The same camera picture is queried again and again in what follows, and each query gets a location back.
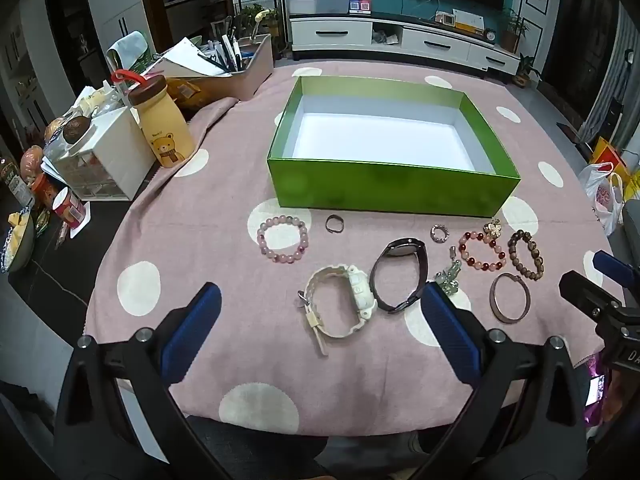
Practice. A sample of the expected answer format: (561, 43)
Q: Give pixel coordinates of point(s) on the small red and blue boxes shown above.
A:
(361, 5)

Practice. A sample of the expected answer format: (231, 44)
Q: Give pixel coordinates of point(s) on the food bowl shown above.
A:
(17, 240)

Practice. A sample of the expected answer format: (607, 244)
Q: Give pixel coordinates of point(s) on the brown round ball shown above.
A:
(76, 129)

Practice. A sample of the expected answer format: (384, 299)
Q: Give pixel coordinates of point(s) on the white tv cabinet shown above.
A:
(430, 42)

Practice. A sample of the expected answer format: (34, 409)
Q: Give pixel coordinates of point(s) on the yellow bear bottle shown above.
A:
(167, 130)

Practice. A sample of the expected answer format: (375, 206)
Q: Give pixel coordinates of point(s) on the stack of white papers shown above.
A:
(175, 60)

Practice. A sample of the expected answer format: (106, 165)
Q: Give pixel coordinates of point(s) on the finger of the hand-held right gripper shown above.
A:
(585, 292)
(607, 266)

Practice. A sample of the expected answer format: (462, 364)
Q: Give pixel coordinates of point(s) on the white wrist watch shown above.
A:
(357, 285)

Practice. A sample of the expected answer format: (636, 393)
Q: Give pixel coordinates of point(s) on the grey chair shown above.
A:
(631, 240)

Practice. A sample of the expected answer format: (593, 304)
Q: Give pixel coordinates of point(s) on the yellow and white desk calendar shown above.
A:
(469, 21)

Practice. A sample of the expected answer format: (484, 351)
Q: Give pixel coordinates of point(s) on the white drawer organizer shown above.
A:
(115, 160)

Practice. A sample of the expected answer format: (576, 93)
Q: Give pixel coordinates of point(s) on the small white gadget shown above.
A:
(445, 18)

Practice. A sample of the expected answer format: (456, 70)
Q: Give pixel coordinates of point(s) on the tall potted plant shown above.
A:
(512, 30)

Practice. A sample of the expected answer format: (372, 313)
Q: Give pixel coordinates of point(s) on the red snack cup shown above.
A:
(70, 207)

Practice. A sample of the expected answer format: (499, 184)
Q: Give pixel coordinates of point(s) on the clear plastic storage box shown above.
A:
(315, 0)

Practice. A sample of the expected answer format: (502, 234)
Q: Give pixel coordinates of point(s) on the beige storage bin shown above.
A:
(250, 72)

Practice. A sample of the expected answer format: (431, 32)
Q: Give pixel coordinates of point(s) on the small potted plant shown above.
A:
(525, 70)

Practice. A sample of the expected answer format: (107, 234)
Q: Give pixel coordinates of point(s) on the green cardboard box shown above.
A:
(390, 187)

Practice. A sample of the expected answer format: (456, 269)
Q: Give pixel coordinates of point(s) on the bunch of pens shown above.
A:
(227, 52)

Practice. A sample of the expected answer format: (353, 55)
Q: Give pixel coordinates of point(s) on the bushy potted plant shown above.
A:
(250, 17)

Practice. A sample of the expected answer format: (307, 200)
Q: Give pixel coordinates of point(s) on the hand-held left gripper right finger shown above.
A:
(450, 330)

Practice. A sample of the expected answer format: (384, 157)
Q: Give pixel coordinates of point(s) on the black wrist watch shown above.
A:
(400, 249)

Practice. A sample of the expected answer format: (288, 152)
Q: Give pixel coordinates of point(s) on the metal bangle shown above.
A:
(493, 305)

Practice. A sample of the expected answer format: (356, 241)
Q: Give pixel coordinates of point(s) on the white plastic bag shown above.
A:
(602, 195)

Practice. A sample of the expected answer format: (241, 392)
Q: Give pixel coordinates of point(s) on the pink polka dot tablecloth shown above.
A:
(225, 280)

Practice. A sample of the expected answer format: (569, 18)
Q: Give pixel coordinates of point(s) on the gold flower charm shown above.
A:
(494, 227)

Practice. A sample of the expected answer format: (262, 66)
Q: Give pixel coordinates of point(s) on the small round clock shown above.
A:
(490, 35)

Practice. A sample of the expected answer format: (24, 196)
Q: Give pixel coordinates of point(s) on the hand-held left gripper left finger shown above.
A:
(192, 330)

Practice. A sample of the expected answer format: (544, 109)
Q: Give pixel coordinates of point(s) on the yellow paper bag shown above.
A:
(607, 152)

